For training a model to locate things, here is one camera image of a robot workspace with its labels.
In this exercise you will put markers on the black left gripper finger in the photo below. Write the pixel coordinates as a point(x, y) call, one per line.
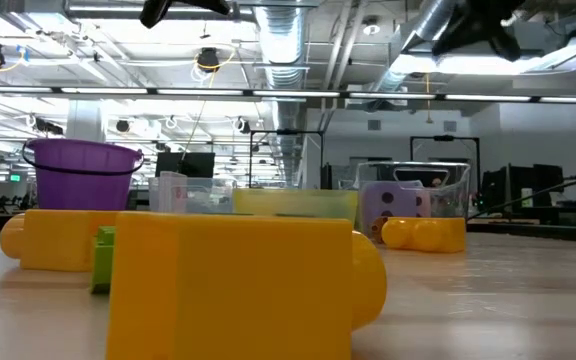
point(154, 12)
point(215, 6)

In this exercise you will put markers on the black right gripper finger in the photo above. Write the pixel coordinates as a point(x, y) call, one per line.
point(455, 35)
point(510, 42)

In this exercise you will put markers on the purple foam die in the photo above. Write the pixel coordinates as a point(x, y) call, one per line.
point(403, 210)

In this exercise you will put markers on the white playing card box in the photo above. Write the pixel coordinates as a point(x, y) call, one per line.
point(173, 195)

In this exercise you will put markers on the lime green toy block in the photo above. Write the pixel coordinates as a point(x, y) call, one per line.
point(102, 265)

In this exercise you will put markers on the round ceiling sensor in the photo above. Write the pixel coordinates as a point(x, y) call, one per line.
point(370, 27)

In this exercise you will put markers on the long ceiling light strip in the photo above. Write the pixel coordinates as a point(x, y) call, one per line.
point(108, 90)

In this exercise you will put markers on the black workstation equipment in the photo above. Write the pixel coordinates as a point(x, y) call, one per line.
point(518, 185)

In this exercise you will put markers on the thin black rod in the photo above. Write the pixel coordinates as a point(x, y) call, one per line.
point(568, 186)

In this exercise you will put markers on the black computer monitor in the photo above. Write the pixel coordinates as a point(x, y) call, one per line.
point(183, 165)

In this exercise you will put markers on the clear plastic bin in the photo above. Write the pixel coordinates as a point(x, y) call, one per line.
point(453, 200)

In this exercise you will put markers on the purple plastic bucket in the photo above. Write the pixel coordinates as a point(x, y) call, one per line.
point(83, 190)

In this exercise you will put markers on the small clear plastic container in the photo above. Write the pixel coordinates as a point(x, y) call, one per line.
point(208, 200)

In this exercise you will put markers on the large yellow toy block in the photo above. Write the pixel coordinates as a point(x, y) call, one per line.
point(438, 235)

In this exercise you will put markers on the yellow translucent tray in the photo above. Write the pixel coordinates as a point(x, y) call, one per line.
point(293, 202)

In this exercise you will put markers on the green exit sign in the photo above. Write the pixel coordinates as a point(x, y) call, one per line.
point(15, 177)

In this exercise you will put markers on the silver slanted ventilation duct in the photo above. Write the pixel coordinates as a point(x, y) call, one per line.
point(418, 35)

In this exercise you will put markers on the black table frame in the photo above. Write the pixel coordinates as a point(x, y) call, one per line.
point(568, 231)

